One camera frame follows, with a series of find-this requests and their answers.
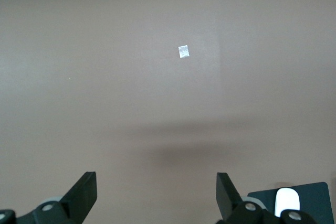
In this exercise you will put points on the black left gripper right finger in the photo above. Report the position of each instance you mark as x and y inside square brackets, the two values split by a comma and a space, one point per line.
[227, 197]

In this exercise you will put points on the black mouse pad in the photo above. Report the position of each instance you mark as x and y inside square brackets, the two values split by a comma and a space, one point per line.
[312, 197]

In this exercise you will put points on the white computer mouse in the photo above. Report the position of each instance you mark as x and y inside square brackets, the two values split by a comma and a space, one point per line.
[286, 200]

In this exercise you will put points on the small clear tape patch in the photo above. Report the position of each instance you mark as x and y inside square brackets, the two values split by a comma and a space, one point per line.
[183, 51]

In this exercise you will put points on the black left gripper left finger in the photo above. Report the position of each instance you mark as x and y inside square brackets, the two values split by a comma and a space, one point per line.
[84, 192]

